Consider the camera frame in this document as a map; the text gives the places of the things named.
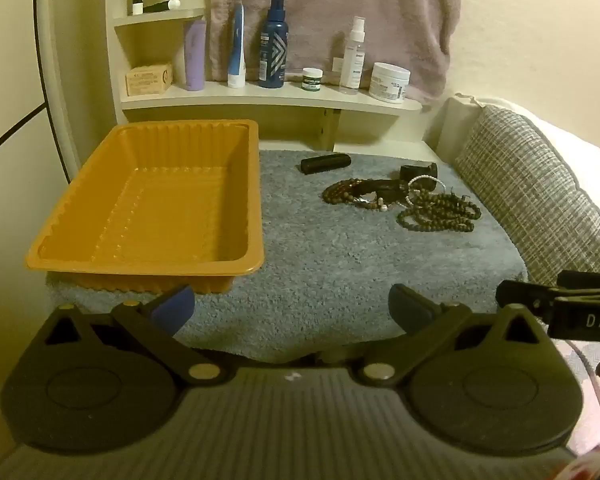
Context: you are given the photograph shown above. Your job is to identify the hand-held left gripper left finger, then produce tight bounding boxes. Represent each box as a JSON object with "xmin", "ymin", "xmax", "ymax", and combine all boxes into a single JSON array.
[{"xmin": 45, "ymin": 284, "xmax": 226, "ymax": 386}]

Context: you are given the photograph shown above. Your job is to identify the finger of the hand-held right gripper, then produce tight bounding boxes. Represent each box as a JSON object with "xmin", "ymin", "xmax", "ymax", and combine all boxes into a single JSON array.
[{"xmin": 496, "ymin": 270, "xmax": 600, "ymax": 322}]

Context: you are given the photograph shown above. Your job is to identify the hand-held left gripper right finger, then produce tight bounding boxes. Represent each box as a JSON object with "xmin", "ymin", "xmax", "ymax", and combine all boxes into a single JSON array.
[{"xmin": 362, "ymin": 284, "xmax": 548, "ymax": 386}]

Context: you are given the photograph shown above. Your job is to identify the jewelry pile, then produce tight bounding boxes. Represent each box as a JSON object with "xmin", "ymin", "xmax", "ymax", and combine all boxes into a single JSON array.
[{"xmin": 395, "ymin": 191, "xmax": 482, "ymax": 234}]

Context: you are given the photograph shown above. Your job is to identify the orange plastic tray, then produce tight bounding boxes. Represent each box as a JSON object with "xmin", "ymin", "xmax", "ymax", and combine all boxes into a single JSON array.
[{"xmin": 25, "ymin": 119, "xmax": 266, "ymax": 295}]

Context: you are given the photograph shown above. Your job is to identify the dark leather bracelet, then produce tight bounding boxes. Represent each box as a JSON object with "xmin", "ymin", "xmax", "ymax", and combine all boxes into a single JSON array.
[{"xmin": 354, "ymin": 179, "xmax": 412, "ymax": 201}]

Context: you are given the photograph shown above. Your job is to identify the white pearl bracelet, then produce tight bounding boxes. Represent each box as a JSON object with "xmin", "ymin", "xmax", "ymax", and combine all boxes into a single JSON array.
[{"xmin": 405, "ymin": 175, "xmax": 447, "ymax": 207}]

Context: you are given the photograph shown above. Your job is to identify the brown bead bracelet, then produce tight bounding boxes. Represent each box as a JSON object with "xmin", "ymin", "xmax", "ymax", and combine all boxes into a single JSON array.
[{"xmin": 322, "ymin": 178, "xmax": 382, "ymax": 207}]

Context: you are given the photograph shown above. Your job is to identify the small black box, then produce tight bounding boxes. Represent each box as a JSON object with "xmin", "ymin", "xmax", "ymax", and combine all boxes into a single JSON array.
[{"xmin": 399, "ymin": 162, "xmax": 439, "ymax": 194}]

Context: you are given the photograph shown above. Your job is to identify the black rectangular case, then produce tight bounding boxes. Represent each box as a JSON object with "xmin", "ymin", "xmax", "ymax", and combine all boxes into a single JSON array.
[{"xmin": 300, "ymin": 155, "xmax": 352, "ymax": 175}]

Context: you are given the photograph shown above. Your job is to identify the grey fluffy mat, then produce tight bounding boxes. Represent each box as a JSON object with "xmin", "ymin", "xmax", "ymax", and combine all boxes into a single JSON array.
[{"xmin": 45, "ymin": 149, "xmax": 528, "ymax": 363}]

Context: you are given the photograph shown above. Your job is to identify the woven grey cushion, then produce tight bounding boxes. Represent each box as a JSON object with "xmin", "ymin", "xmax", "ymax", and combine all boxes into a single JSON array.
[{"xmin": 454, "ymin": 105, "xmax": 600, "ymax": 289}]

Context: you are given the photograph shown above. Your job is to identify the white padded cushion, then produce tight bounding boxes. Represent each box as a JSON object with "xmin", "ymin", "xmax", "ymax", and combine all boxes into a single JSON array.
[{"xmin": 436, "ymin": 92, "xmax": 600, "ymax": 241}]

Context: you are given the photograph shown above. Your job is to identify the white cream jar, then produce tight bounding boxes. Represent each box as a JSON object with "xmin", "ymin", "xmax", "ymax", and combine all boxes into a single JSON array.
[{"xmin": 368, "ymin": 62, "xmax": 412, "ymax": 105}]

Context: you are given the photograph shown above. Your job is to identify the small cardboard box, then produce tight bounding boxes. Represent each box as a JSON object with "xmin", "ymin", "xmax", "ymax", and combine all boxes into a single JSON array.
[{"xmin": 125, "ymin": 62, "xmax": 174, "ymax": 97}]

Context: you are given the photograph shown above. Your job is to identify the cream wooden shelf unit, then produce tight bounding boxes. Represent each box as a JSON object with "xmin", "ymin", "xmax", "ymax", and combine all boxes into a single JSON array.
[{"xmin": 105, "ymin": 0, "xmax": 424, "ymax": 152}]

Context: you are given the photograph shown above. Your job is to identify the small green white jar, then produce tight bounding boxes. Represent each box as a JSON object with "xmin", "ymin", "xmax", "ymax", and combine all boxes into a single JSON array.
[{"xmin": 301, "ymin": 67, "xmax": 324, "ymax": 93}]

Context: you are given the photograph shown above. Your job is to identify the clear spray bottle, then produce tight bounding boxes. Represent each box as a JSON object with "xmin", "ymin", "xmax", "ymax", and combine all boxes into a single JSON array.
[{"xmin": 338, "ymin": 16, "xmax": 367, "ymax": 96}]

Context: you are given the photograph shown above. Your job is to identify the purple tube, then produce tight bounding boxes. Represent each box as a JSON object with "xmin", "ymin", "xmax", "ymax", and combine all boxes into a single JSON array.
[{"xmin": 183, "ymin": 19, "xmax": 207, "ymax": 92}]

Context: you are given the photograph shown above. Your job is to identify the white blue tube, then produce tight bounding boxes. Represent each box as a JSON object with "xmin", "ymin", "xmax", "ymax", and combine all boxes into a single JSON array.
[{"xmin": 227, "ymin": 1, "xmax": 246, "ymax": 89}]

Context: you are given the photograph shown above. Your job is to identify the dark blue spray bottle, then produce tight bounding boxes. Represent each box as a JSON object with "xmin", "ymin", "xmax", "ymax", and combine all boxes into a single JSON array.
[{"xmin": 258, "ymin": 0, "xmax": 291, "ymax": 89}]

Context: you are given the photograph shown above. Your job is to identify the thin black cable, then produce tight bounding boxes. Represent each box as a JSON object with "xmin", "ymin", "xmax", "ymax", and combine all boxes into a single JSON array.
[{"xmin": 0, "ymin": 103, "xmax": 47, "ymax": 162}]

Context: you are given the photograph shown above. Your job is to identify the grey door frame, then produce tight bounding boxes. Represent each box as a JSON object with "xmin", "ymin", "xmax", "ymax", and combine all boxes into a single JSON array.
[{"xmin": 31, "ymin": 0, "xmax": 83, "ymax": 188}]

